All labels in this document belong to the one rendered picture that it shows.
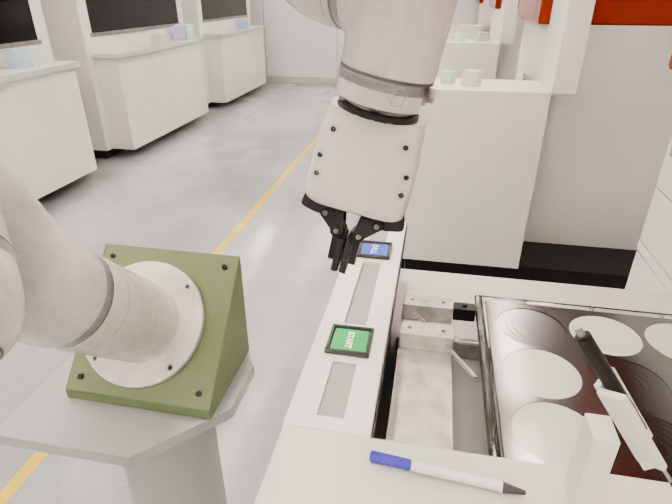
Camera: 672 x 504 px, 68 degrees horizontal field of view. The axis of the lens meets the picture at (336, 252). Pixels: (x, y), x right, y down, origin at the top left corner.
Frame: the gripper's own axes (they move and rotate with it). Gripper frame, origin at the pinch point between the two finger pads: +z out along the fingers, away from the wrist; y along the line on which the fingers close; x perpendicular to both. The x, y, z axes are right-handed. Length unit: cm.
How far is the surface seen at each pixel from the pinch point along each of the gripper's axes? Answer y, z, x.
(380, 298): -5.8, 15.0, -16.0
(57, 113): 242, 106, -271
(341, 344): -2.3, 15.3, -3.7
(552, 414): -29.5, 16.2, -3.4
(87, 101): 272, 120, -348
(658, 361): -46, 13, -17
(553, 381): -30.7, 16.0, -9.6
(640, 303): -56, 19, -46
